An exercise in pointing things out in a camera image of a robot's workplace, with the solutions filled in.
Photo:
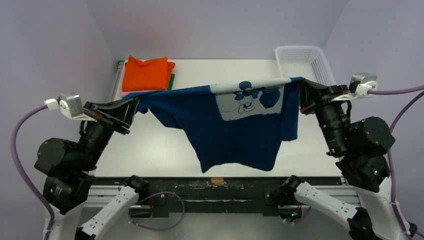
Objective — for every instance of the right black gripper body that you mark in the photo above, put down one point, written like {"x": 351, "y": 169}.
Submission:
{"x": 322, "y": 99}

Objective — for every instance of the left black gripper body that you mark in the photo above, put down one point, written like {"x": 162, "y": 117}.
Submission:
{"x": 107, "y": 116}

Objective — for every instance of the navy blue t-shirt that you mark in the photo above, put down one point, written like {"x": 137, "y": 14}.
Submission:
{"x": 243, "y": 123}

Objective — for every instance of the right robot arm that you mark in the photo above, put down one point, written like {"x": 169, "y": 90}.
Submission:
{"x": 362, "y": 149}

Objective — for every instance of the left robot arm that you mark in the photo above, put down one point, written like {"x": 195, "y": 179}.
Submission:
{"x": 67, "y": 166}

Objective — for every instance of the pink folded t-shirt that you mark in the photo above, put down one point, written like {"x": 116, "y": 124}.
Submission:
{"x": 125, "y": 93}

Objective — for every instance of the white plastic basket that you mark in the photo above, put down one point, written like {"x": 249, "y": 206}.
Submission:
{"x": 305, "y": 61}

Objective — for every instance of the orange folded t-shirt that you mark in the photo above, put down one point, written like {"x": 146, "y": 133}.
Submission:
{"x": 147, "y": 75}

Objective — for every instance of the green folded t-shirt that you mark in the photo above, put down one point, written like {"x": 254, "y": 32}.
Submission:
{"x": 171, "y": 82}

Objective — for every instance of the brown tape piece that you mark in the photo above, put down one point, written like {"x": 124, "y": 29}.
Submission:
{"x": 217, "y": 180}

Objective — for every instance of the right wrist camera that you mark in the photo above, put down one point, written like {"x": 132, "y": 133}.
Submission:
{"x": 358, "y": 88}

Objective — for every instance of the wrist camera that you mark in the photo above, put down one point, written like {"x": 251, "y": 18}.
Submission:
{"x": 358, "y": 88}
{"x": 69, "y": 104}

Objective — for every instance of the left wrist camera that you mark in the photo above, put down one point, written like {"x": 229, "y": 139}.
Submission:
{"x": 69, "y": 104}

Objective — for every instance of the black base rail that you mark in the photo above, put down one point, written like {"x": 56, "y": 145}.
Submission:
{"x": 238, "y": 195}

